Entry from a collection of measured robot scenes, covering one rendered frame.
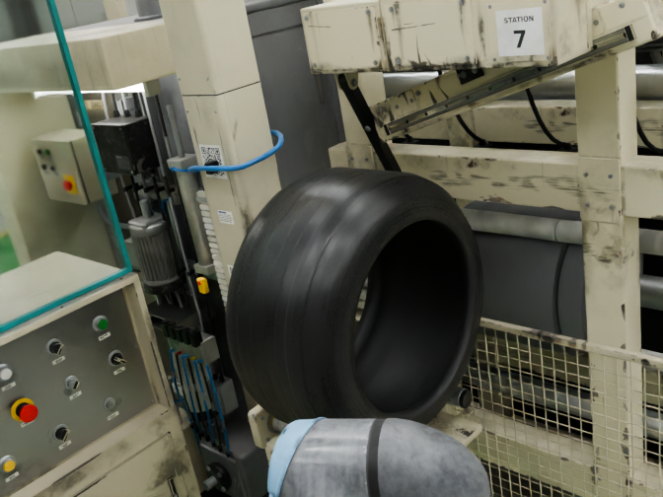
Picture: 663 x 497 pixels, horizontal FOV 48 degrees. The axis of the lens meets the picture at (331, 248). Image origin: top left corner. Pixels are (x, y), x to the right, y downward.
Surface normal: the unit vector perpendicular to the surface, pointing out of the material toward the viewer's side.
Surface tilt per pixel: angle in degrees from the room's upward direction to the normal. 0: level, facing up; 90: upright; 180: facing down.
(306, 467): 53
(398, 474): 62
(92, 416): 90
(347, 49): 90
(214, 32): 90
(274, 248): 44
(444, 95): 90
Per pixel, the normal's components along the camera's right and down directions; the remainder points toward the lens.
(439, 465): 0.36, -0.35
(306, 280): -0.41, -0.23
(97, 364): 0.73, 0.13
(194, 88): -0.67, 0.37
